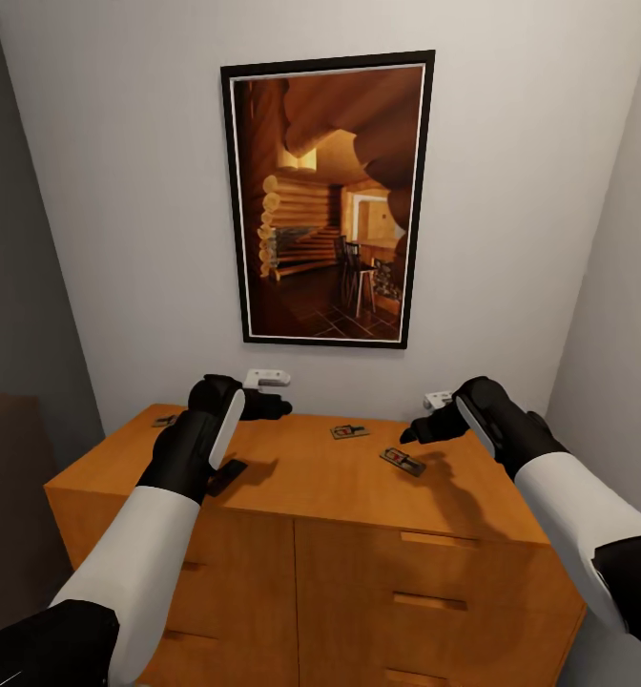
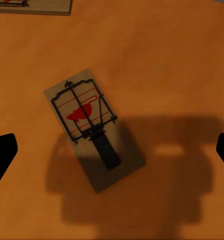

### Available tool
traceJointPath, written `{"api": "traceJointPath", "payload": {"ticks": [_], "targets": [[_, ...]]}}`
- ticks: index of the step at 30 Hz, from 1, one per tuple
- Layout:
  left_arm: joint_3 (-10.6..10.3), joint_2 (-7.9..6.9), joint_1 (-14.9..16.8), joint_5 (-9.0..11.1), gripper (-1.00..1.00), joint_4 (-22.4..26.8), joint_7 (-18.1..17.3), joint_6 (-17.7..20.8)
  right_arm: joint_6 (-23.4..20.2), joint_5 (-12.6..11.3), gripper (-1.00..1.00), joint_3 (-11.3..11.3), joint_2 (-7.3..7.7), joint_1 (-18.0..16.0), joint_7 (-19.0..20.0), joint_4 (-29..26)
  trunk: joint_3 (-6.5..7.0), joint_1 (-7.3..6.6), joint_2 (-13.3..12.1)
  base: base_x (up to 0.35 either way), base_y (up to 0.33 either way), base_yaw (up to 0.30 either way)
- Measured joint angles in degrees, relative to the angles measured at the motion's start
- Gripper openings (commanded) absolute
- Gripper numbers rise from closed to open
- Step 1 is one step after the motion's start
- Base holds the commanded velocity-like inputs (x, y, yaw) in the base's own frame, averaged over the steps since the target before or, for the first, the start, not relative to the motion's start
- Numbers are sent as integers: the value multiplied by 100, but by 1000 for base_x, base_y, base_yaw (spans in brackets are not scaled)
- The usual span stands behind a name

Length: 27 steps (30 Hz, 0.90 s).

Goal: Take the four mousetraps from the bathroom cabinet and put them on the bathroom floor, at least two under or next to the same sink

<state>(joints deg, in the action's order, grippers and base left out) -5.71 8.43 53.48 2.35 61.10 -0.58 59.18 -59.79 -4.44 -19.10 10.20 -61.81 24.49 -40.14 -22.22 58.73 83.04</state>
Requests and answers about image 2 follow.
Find mousetrap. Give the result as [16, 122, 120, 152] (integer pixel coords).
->
[43, 68, 146, 194]
[0, 0, 73, 16]

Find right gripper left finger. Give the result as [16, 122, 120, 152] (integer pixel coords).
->
[0, 133, 18, 179]

